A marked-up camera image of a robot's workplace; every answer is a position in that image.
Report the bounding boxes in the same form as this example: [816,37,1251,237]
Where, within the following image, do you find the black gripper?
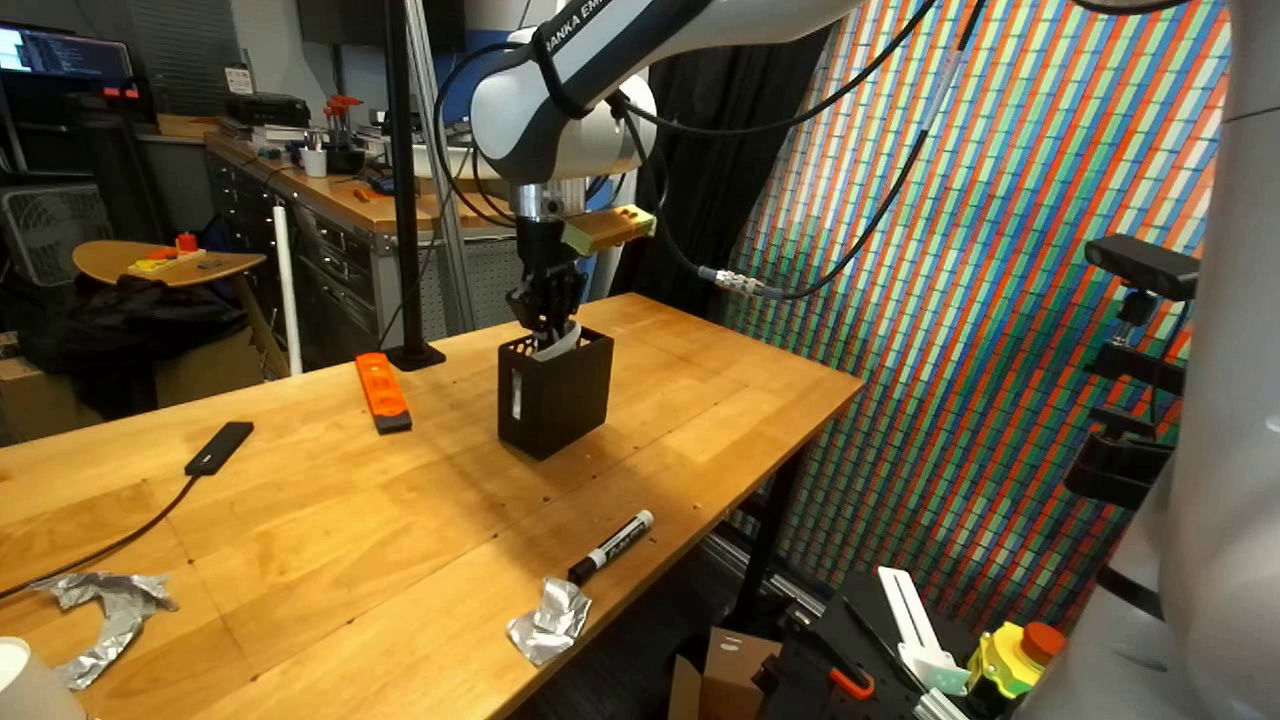
[507,211,591,352]

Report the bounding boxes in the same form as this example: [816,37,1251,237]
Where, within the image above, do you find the black perforated box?
[497,325,616,462]

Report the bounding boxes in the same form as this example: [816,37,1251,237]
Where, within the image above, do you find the black vertical pole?
[380,0,448,373]

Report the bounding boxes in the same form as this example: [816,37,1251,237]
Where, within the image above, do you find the orange block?
[351,349,418,436]

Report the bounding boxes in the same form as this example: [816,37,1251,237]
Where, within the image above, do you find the black curtain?
[612,23,835,314]

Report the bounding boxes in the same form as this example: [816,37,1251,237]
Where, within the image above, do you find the black and white marker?
[563,504,661,586]

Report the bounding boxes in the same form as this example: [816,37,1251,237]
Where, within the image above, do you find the thin white pole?
[267,199,309,381]

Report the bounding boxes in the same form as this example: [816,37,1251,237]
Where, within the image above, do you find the small crumpled foil piece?
[505,575,595,673]

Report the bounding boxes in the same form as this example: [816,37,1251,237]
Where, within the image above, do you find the flat black device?
[179,414,255,480]

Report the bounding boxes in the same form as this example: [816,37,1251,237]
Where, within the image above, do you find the orange yellow toys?
[126,227,210,280]

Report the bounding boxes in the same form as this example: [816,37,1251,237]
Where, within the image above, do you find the multicolour striped backdrop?
[715,0,1238,643]

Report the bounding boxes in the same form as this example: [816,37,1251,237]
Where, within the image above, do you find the black bag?
[12,275,264,420]

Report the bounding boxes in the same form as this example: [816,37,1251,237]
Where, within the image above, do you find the black clamp with orange trigger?
[756,590,886,720]

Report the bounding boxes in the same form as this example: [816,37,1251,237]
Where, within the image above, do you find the round wooden stool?
[70,237,273,292]

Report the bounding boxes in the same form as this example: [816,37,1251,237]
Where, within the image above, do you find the large crumpled foil strip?
[29,566,177,693]

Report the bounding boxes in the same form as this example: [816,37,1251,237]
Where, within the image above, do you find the black mesh computer case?
[0,174,118,292]

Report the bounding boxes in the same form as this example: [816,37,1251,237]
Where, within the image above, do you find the computer monitor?
[0,19,138,87]

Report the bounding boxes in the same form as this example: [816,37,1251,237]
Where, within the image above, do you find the yellow red emergency stop button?
[963,614,1073,704]

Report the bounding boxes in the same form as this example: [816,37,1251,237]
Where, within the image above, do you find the white cup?
[0,631,87,720]

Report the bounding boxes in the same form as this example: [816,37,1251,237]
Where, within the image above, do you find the yellow green wrist camera mount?
[555,199,661,256]

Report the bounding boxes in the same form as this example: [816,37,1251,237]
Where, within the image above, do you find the black robot cable with connector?
[603,0,994,302]

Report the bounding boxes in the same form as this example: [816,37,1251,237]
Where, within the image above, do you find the thin black device cable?
[0,467,204,604]

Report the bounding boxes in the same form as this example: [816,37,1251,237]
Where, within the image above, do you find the white rail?
[874,563,976,695]

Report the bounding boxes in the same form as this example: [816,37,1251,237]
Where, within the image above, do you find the black camera stand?
[1061,282,1191,511]

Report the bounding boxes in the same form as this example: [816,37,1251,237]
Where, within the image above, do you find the black external camera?
[1080,231,1201,302]

